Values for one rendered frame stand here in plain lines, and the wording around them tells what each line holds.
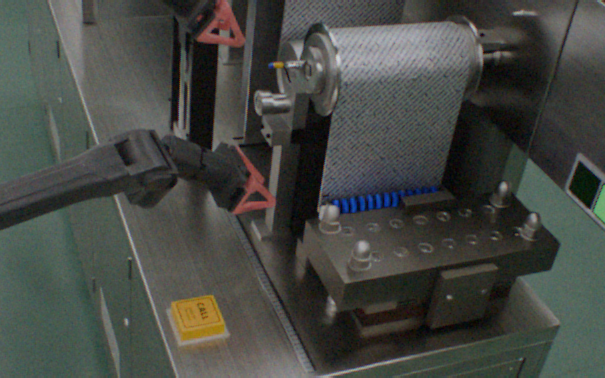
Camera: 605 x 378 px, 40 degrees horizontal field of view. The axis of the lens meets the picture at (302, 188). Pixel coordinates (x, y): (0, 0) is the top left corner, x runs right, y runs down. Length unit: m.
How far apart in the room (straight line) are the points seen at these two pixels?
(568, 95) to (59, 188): 0.77
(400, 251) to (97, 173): 0.50
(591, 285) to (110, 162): 2.25
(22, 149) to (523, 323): 2.36
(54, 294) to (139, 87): 0.98
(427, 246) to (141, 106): 0.80
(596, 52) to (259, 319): 0.66
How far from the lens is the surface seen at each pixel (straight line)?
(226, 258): 1.48
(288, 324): 1.37
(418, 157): 1.45
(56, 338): 2.61
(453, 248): 1.38
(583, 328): 2.95
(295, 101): 1.37
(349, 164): 1.39
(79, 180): 1.16
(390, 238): 1.37
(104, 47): 2.15
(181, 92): 1.73
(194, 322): 1.33
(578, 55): 1.33
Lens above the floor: 1.86
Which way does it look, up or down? 35 degrees down
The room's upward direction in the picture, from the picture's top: 8 degrees clockwise
